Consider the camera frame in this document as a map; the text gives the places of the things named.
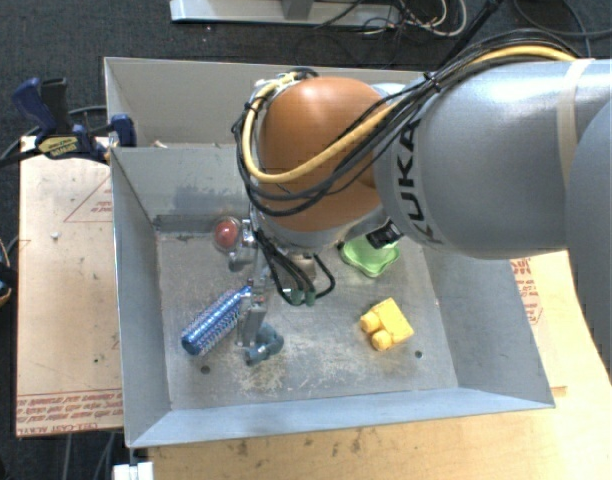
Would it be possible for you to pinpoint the blue spiky roller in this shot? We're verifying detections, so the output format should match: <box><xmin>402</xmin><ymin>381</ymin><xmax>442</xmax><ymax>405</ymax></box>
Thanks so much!
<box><xmin>180</xmin><ymin>285</ymin><xmax>253</xmax><ymax>357</ymax></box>

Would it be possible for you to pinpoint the grey-blue toy figure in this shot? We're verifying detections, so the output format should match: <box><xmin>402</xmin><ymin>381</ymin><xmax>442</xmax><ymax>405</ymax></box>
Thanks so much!
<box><xmin>243</xmin><ymin>321</ymin><xmax>285</xmax><ymax>367</ymax></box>

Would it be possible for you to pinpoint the yellow toy block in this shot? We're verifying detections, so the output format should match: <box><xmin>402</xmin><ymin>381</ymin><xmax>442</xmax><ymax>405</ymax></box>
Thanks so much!
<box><xmin>359</xmin><ymin>297</ymin><xmax>416</xmax><ymax>352</ymax></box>

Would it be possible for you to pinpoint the grey metal bin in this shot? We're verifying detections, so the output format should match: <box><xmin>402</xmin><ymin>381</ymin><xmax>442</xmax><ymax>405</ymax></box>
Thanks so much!
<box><xmin>103</xmin><ymin>56</ymin><xmax>556</xmax><ymax>449</ymax></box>

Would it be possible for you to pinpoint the green soft cup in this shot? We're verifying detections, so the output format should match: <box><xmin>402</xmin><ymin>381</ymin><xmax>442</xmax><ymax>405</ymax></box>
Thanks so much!
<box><xmin>338</xmin><ymin>234</ymin><xmax>401</xmax><ymax>278</ymax></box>

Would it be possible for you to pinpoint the brown cardboard board, red print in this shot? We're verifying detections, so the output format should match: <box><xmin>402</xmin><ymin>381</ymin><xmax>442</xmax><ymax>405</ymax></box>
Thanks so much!
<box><xmin>15</xmin><ymin>136</ymin><xmax>570</xmax><ymax>439</ymax></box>

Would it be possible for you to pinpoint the red ball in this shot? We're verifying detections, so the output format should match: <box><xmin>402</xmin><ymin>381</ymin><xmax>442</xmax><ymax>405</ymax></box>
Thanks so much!
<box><xmin>213</xmin><ymin>216</ymin><xmax>241</xmax><ymax>250</ymax></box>

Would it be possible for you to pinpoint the black cylinder on white bracket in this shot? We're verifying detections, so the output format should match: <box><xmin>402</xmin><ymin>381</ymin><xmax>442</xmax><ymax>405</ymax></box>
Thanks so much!
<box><xmin>365</xmin><ymin>220</ymin><xmax>403</xmax><ymax>250</ymax></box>

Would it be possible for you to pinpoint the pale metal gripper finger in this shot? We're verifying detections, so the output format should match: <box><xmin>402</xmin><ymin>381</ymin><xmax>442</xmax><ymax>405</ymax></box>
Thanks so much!
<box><xmin>249</xmin><ymin>308</ymin><xmax>266</xmax><ymax>347</ymax></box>
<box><xmin>235</xmin><ymin>309</ymin><xmax>252</xmax><ymax>349</ymax></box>

